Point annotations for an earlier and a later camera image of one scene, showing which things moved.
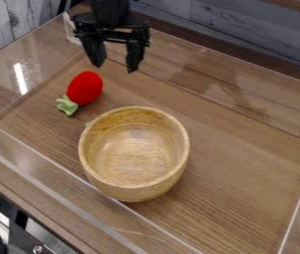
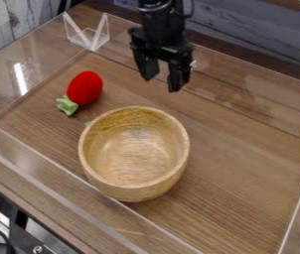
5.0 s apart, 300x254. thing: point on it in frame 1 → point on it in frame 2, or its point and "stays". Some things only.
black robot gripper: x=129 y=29 → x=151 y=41
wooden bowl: x=132 y=152 stays
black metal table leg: x=22 y=242 stays
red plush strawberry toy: x=81 y=90 stays
